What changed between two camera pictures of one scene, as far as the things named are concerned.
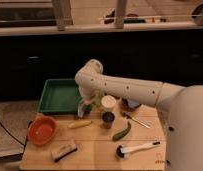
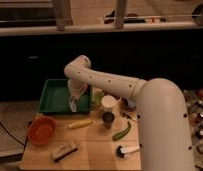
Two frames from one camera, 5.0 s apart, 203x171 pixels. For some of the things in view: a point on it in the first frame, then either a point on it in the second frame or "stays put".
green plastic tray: [60, 96] stays put
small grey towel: [83, 109] -> [72, 103]
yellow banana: [79, 124] stays put
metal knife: [136, 120] stays put
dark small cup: [108, 118] stays put
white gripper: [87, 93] -> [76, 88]
